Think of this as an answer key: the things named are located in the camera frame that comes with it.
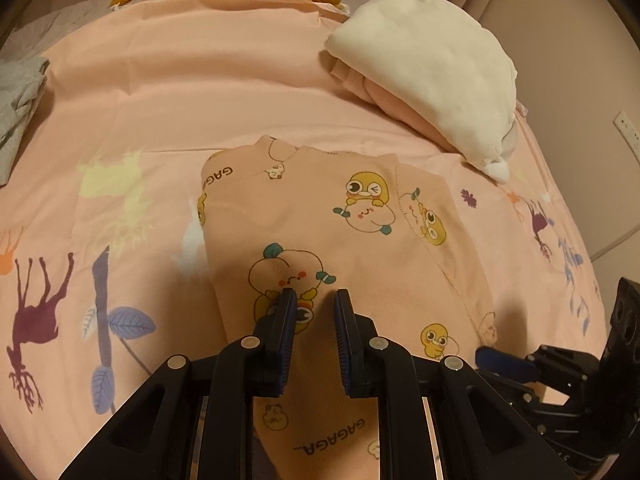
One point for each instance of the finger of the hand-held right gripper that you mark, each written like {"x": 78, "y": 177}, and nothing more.
{"x": 500, "y": 361}

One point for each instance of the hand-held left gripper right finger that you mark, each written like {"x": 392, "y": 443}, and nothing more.
{"x": 345, "y": 342}

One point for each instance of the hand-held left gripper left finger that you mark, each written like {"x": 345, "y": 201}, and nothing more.
{"x": 285, "y": 332}

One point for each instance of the pink cartoon print shirt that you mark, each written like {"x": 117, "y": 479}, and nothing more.
{"x": 350, "y": 260}

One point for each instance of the pink animal print bed cover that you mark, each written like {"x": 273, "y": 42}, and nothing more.
{"x": 150, "y": 110}

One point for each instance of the white folded blanket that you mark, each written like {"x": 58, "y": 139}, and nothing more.
{"x": 440, "y": 60}

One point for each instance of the grey garment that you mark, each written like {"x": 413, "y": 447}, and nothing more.
{"x": 20, "y": 95}

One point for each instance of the white wall socket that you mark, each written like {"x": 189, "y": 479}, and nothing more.
{"x": 627, "y": 130}

